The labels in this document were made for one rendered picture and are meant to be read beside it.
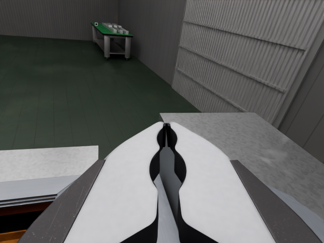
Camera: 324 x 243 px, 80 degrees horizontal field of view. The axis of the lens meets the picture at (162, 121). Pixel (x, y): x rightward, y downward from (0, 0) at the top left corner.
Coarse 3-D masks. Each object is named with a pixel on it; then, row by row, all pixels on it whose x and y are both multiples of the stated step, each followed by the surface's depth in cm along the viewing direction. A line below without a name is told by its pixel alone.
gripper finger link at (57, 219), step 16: (80, 176) 8; (96, 176) 8; (64, 192) 7; (80, 192) 7; (48, 208) 7; (64, 208) 7; (80, 208) 7; (32, 224) 6; (48, 224) 6; (64, 224) 6; (32, 240) 6; (48, 240) 6; (64, 240) 6
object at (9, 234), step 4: (8, 232) 72; (12, 232) 73; (16, 232) 73; (20, 232) 74; (24, 232) 74; (0, 236) 72; (4, 236) 72; (8, 236) 73; (12, 236) 74; (16, 236) 74; (20, 236) 75; (0, 240) 73; (4, 240) 74; (8, 240) 74; (12, 240) 74; (16, 240) 75
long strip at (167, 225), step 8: (160, 176) 91; (160, 184) 87; (160, 192) 83; (160, 200) 80; (160, 208) 76; (168, 208) 77; (160, 216) 73; (168, 216) 74; (160, 224) 71; (168, 224) 71; (160, 232) 68; (168, 232) 69; (176, 232) 69; (160, 240) 66; (168, 240) 66; (176, 240) 67
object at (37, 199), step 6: (24, 198) 73; (30, 198) 73; (36, 198) 74; (42, 198) 74; (48, 198) 75; (54, 198) 76; (0, 204) 70; (6, 204) 71; (12, 204) 72; (18, 204) 72; (24, 204) 72; (30, 204) 73
